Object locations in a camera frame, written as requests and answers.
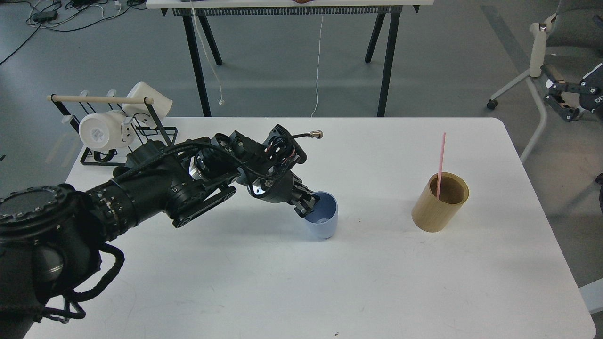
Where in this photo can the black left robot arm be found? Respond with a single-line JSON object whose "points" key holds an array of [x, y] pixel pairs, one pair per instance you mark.
{"points": [[55, 250]]}

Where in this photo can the pink chopstick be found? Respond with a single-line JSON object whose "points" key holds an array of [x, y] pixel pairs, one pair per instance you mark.
{"points": [[441, 161]]}

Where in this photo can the bamboo cylinder holder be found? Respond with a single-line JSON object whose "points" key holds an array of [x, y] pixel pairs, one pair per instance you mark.
{"points": [[439, 202]]}

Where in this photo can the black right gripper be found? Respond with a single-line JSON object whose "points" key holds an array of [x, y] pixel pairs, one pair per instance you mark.
{"points": [[596, 87]]}

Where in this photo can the white mug on rack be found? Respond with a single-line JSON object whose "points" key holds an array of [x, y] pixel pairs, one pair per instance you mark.
{"points": [[102, 132]]}

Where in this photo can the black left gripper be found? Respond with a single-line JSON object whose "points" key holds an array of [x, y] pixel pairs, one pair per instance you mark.
{"points": [[289, 188]]}

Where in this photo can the black wire cup rack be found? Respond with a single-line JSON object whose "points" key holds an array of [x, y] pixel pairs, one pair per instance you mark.
{"points": [[139, 111]]}

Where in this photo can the blue plastic cup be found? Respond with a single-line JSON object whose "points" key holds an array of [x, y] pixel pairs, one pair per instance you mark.
{"points": [[323, 220]]}

